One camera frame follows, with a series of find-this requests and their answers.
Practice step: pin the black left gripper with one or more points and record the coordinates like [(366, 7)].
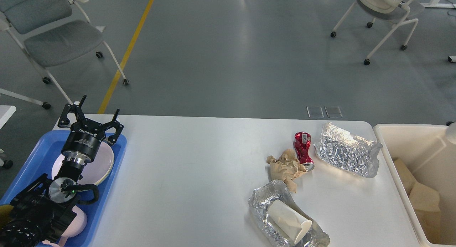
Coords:
[(82, 143)]

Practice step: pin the brown paper ball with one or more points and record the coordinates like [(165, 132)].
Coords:
[(286, 168)]

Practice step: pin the crushed red soda can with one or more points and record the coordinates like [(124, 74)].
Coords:
[(302, 142)]

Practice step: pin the foil container back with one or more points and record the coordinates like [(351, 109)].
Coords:
[(351, 153)]

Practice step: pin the white paper cup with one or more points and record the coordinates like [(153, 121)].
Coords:
[(451, 132), (291, 222)]

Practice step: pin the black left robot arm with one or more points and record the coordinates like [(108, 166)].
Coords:
[(47, 206)]

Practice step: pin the pink ceramic plate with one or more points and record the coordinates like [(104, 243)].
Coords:
[(95, 172)]

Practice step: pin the white chair base leg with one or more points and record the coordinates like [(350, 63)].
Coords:
[(45, 105)]

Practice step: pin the blue plastic tray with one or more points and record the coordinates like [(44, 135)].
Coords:
[(41, 160)]

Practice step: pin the white side table corner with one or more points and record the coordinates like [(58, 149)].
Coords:
[(6, 112)]

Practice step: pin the pink ribbed mug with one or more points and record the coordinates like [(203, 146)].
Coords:
[(75, 228)]

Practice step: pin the white office chair left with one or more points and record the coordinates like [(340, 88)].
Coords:
[(55, 46)]

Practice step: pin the white office chair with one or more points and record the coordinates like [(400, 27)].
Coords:
[(55, 46), (397, 12)]

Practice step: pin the teal mug yellow inside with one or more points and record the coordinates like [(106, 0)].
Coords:
[(5, 218)]

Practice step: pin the foil tray front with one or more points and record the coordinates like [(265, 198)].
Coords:
[(259, 203)]

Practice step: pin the clear floor plate left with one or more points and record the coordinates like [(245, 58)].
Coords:
[(315, 112)]

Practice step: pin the clear floor plate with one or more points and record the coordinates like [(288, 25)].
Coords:
[(333, 111), (315, 112)]

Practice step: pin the white paper cup lying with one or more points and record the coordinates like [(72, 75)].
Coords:
[(291, 222)]

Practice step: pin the clear floor plate right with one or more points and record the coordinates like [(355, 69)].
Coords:
[(333, 111)]

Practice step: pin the white office chair right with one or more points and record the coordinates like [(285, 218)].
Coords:
[(397, 12)]

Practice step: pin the beige plastic bin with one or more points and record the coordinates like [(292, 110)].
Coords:
[(429, 153)]

